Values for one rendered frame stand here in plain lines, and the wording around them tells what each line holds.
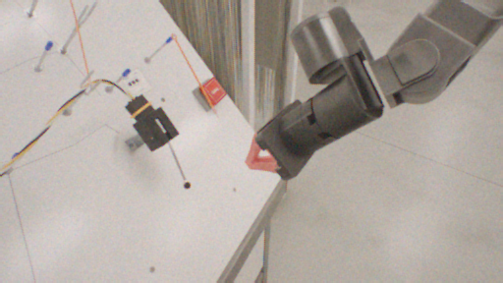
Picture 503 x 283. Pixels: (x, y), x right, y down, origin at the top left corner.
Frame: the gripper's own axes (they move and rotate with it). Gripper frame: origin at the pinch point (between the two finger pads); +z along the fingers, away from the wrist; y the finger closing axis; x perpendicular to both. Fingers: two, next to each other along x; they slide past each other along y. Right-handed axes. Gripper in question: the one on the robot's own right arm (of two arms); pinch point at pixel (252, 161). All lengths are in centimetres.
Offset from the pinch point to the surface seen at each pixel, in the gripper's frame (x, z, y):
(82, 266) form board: -3.4, 22.0, 20.0
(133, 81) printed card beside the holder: -24.1, 18.7, -6.0
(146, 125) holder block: -14.3, 11.5, 2.5
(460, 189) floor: 109, 43, -157
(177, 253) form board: 6.0, 23.6, 6.9
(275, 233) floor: 53, 100, -73
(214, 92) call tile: -13.6, 17.1, -19.5
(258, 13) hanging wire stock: -35, 40, -91
